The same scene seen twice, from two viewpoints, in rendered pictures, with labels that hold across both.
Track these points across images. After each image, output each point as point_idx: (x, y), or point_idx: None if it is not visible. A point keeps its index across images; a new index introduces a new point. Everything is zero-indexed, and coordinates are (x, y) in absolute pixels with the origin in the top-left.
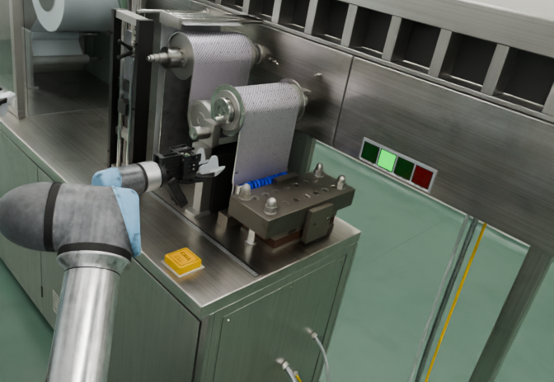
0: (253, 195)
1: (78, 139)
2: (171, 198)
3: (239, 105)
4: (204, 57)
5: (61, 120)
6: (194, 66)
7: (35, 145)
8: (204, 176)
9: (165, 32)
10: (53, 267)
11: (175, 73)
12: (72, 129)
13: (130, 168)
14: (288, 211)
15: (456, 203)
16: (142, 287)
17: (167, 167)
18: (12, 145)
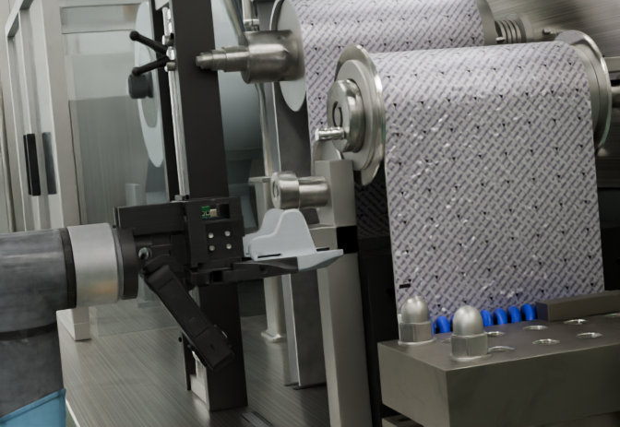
0: (450, 338)
1: (168, 356)
2: (187, 345)
3: (369, 80)
4: (333, 32)
5: (160, 336)
6: (307, 55)
7: (67, 370)
8: (256, 263)
9: (269, 24)
10: None
11: (289, 104)
12: (171, 345)
13: (31, 232)
14: (536, 353)
15: None
16: None
17: (148, 240)
18: None
